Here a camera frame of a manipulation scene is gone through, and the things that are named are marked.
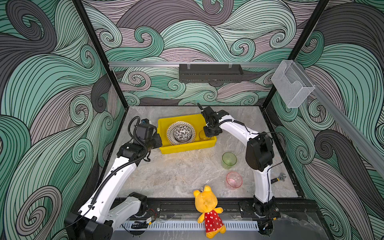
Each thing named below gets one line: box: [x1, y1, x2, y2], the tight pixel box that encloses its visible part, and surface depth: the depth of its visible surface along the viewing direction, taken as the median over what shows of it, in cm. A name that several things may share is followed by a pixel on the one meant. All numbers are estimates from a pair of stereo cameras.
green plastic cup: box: [221, 152, 238, 170], surface depth 86 cm
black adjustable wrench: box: [271, 173, 287, 184], surface depth 85 cm
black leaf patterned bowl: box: [173, 125, 193, 142], surface depth 95 cm
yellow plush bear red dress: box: [193, 185, 226, 239], surface depth 70 cm
